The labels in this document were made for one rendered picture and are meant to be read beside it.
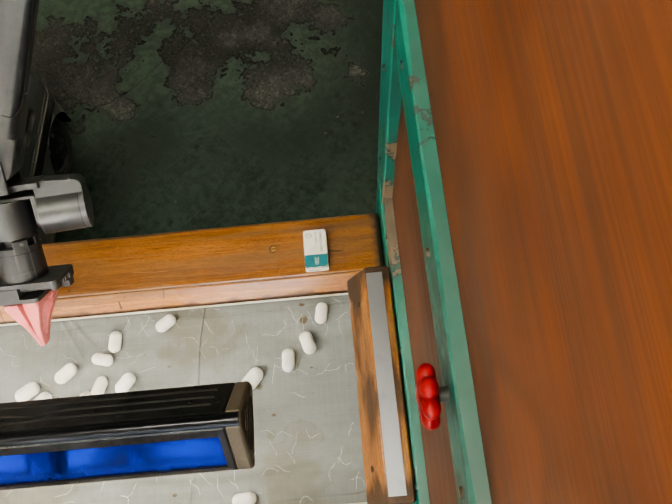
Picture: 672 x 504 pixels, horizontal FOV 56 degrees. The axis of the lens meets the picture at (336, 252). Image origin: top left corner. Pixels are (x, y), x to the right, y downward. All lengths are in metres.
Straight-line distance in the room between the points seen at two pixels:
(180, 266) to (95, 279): 0.13
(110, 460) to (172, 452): 0.06
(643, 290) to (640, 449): 0.04
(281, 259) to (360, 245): 0.12
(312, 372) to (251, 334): 0.11
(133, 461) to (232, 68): 1.63
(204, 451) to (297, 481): 0.34
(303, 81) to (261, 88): 0.13
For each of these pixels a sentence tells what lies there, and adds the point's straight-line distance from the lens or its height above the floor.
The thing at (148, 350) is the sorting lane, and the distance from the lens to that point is 1.00.
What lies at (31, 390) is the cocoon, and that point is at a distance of 1.03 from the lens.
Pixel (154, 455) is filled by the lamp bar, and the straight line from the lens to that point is 0.62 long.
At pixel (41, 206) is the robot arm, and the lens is 0.87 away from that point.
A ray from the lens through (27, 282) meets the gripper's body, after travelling 0.90.
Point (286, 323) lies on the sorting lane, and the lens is 0.96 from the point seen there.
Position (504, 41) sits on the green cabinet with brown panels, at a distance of 0.28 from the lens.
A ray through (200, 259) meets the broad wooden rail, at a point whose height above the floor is 0.76.
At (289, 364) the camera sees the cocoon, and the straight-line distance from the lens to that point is 0.93.
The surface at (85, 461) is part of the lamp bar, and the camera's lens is 0.64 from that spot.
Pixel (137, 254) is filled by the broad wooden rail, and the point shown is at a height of 0.76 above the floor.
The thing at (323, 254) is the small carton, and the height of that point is 0.79.
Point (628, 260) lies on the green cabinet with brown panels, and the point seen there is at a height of 1.51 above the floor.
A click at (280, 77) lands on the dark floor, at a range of 2.06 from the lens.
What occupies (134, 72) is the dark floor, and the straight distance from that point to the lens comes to 2.18.
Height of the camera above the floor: 1.67
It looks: 70 degrees down
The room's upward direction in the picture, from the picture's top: 8 degrees counter-clockwise
